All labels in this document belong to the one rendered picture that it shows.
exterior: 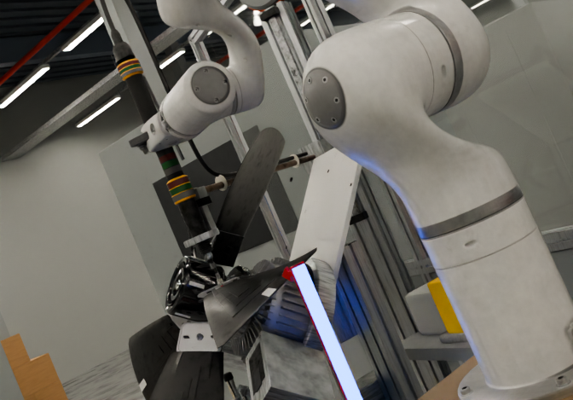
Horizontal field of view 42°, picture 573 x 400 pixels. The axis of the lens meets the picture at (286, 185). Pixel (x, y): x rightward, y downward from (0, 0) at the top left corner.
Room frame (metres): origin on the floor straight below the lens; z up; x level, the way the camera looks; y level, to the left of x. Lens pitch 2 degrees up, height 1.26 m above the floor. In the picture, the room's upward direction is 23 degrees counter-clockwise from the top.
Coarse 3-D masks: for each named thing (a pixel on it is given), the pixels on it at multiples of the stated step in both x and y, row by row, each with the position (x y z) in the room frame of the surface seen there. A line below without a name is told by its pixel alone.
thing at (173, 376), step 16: (176, 352) 1.41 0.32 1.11; (192, 352) 1.40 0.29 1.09; (208, 352) 1.39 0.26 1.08; (176, 368) 1.39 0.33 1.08; (192, 368) 1.38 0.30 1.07; (208, 368) 1.37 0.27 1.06; (160, 384) 1.39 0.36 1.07; (176, 384) 1.37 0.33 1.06; (192, 384) 1.36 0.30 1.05; (208, 384) 1.36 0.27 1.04
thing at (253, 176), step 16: (272, 128) 1.43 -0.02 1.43; (256, 144) 1.38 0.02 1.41; (272, 144) 1.48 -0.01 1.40; (256, 160) 1.44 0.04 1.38; (272, 160) 1.52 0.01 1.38; (240, 176) 1.40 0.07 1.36; (256, 176) 1.47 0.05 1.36; (272, 176) 1.55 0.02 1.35; (240, 192) 1.44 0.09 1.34; (256, 192) 1.50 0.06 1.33; (224, 208) 1.42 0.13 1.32; (240, 208) 1.48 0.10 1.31; (256, 208) 1.53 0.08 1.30; (224, 224) 1.45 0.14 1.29; (240, 224) 1.50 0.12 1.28
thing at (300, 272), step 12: (300, 276) 1.07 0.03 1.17; (300, 288) 1.07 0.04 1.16; (312, 288) 1.08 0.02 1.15; (312, 300) 1.07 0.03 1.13; (312, 312) 1.07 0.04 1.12; (324, 312) 1.08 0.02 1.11; (324, 324) 1.08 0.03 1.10; (324, 336) 1.07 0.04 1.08; (336, 348) 1.08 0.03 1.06; (336, 360) 1.07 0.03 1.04; (336, 372) 1.07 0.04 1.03; (348, 372) 1.08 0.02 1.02; (348, 384) 1.08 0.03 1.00; (348, 396) 1.07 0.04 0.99; (360, 396) 1.08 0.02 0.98
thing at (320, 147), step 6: (312, 144) 1.89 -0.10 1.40; (318, 144) 1.88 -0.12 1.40; (324, 144) 1.89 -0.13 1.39; (330, 144) 1.92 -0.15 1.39; (300, 150) 1.91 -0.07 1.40; (306, 150) 1.90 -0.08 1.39; (312, 150) 1.89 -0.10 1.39; (318, 150) 1.89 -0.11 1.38; (324, 150) 1.88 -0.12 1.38; (318, 156) 1.89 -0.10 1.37; (306, 162) 1.91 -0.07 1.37; (312, 162) 1.90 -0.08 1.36; (306, 168) 1.91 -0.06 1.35
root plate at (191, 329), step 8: (184, 328) 1.44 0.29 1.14; (192, 328) 1.44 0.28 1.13; (200, 328) 1.43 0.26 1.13; (208, 328) 1.43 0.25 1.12; (192, 336) 1.43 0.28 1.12; (208, 336) 1.42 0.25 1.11; (184, 344) 1.42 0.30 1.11; (192, 344) 1.42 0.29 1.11; (200, 344) 1.42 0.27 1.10; (208, 344) 1.41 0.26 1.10
